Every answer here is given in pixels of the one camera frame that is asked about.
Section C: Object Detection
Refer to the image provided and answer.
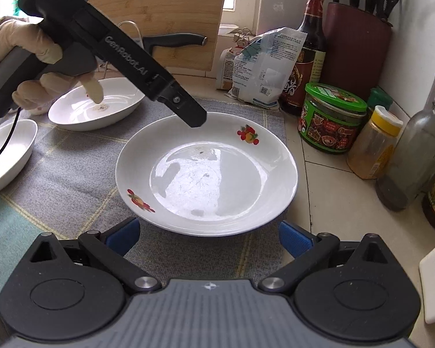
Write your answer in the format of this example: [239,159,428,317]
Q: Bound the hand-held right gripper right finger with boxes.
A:
[258,220,391,293]

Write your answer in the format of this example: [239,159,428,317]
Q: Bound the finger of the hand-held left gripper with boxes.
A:
[150,74,208,128]

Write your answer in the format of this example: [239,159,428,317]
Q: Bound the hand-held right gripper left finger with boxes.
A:
[28,217,162,295]

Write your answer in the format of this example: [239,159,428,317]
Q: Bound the white fruit print plate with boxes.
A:
[0,119,39,199]
[115,112,299,237]

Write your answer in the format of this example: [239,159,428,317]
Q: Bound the white plate brown stain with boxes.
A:
[48,77,146,132]

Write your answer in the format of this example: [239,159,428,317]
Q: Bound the person's left hand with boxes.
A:
[0,17,104,115]

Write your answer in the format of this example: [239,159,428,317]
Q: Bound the red white packet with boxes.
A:
[215,45,251,91]

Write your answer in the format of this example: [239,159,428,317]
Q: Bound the grey checked mat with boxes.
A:
[0,96,288,300]

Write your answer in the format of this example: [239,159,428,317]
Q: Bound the white blue salt bag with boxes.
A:
[228,27,308,111]

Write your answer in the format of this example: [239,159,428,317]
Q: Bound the teal binder clip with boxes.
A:
[244,41,265,59]

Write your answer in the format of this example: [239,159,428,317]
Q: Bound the silver binder clip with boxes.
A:
[233,27,252,44]

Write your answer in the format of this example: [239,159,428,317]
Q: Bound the wooden cutting board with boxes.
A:
[90,0,230,71]

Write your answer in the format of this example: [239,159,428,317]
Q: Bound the yellow lid spice jar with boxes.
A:
[347,105,404,180]

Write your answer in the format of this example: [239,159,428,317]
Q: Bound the green lid sauce jar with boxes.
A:
[298,83,368,155]

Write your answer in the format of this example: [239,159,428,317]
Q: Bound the dark soy sauce bottle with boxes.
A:
[279,0,327,117]

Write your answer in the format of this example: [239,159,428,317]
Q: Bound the clear glass bottle red cap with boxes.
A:
[376,86,435,211]

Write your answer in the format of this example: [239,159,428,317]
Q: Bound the small green cap jar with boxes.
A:
[366,87,394,113]

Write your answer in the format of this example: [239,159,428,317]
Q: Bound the dark red knife block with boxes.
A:
[322,2,394,99]

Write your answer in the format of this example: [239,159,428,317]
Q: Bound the metal wire rack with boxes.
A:
[102,21,146,80]

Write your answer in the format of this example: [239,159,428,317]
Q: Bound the black handle kitchen knife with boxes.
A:
[143,33,208,56]

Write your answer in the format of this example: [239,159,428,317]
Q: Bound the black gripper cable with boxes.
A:
[0,107,22,170]

